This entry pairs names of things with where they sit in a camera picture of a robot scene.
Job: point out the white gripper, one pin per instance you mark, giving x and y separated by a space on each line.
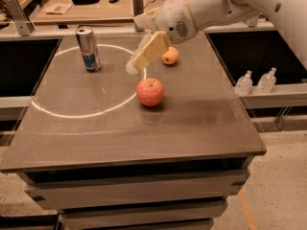
172 19

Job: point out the silver blue redbull can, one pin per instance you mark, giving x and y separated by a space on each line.
89 49

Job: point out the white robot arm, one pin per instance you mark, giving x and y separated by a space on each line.
289 17

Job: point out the orange fruit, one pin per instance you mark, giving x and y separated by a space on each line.
171 56

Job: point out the small black remote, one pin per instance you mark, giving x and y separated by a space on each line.
113 1

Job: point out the red apple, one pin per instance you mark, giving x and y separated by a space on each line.
150 92

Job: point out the black object on back table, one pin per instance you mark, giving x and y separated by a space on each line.
85 2

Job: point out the paper sheet on back table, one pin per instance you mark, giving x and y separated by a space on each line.
58 8

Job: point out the clear plastic bottle left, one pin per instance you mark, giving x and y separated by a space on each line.
244 84

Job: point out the clear plastic bottle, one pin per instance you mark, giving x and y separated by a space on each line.
244 84
267 81

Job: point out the clear plastic bottle right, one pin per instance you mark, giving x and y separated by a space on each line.
267 81

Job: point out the grey drawer cabinet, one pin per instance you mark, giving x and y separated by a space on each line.
185 195

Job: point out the middle metal bracket post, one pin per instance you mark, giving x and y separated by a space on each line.
137 7

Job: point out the metal bracket post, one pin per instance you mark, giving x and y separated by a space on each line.
23 24
137 7
252 22

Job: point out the right metal bracket post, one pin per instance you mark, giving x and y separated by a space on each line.
252 22

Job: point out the left metal bracket post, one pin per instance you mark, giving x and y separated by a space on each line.
23 24

